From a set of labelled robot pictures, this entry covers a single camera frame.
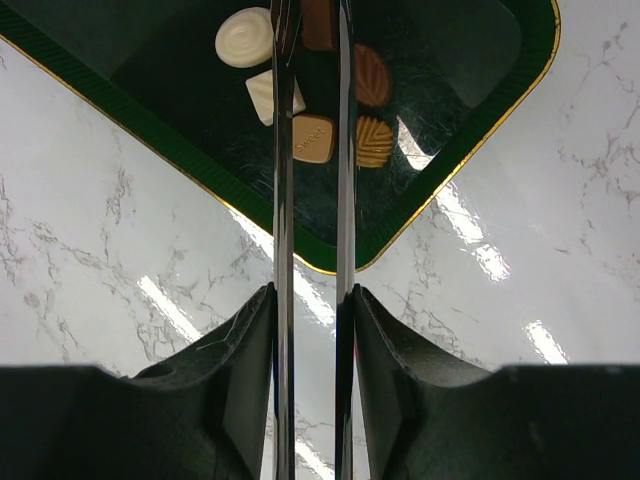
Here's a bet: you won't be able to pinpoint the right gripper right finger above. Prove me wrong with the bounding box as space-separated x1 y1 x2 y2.
354 287 639 479

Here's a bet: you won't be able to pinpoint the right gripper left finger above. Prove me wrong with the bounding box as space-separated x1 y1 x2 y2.
1 285 275 479

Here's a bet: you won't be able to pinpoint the metal tongs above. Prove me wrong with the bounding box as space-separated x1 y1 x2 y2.
269 1 358 479

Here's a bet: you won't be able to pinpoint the tan square chocolate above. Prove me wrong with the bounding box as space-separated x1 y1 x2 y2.
292 114 335 164

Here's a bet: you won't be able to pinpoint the cream square chocolate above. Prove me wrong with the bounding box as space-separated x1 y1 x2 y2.
245 70 306 127

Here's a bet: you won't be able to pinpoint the brown square chocolate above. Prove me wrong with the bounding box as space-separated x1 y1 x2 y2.
354 44 392 107

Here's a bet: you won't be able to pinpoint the round cream swirl chocolate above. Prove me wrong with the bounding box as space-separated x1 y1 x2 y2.
214 7 273 68

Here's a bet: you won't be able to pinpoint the dark green tray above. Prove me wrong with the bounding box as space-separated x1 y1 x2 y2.
1 1 561 273

